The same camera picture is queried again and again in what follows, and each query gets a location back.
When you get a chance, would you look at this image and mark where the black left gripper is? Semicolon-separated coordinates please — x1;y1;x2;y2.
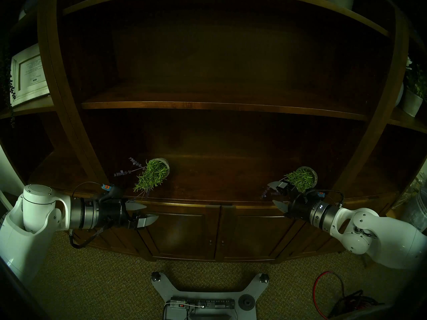
99;199;160;231

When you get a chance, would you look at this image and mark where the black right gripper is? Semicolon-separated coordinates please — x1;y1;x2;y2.
268;180;316;222

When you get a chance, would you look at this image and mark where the fake lavender plant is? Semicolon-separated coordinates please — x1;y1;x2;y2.
113;157;171;199
260;166;318;200

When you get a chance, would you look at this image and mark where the green plant in white pot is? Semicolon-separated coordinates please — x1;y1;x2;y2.
400;56;427;118

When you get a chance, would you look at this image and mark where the dark hanging bead plant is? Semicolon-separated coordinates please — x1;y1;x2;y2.
2;46;16;128

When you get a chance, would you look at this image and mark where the wooden cabinet door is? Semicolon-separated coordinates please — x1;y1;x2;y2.
215;205;317;261
138;204;221;261

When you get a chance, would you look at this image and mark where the dark wooden bookshelf cabinet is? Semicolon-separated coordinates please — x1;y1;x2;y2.
0;0;427;265

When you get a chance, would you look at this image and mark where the gray robot column base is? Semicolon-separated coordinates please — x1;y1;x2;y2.
163;303;239;320

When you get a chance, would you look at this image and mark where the black power strip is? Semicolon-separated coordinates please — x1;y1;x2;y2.
170;298;236;310

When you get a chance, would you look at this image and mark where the clear plastic container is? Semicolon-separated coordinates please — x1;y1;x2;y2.
400;176;427;235

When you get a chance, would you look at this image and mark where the white framed certificate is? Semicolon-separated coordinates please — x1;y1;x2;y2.
10;43;51;107

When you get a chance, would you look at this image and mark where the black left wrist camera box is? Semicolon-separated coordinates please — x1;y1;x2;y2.
99;186;124;202

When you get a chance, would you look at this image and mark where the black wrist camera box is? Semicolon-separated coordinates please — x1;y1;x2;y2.
300;189;326;203
99;186;124;202

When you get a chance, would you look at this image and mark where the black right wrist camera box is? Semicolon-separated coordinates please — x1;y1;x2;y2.
300;189;326;203

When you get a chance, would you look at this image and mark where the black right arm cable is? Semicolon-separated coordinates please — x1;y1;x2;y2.
304;189;345;208

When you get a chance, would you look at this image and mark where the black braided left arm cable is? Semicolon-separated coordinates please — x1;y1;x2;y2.
68;221;112;250

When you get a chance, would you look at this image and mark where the thin gray wire loop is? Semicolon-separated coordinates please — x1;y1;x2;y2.
72;182;102;198

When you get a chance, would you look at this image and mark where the red cable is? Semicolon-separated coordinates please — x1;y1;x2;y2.
314;271;346;320

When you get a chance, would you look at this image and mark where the gray robot base plate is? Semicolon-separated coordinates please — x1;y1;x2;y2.
151;272;270;320

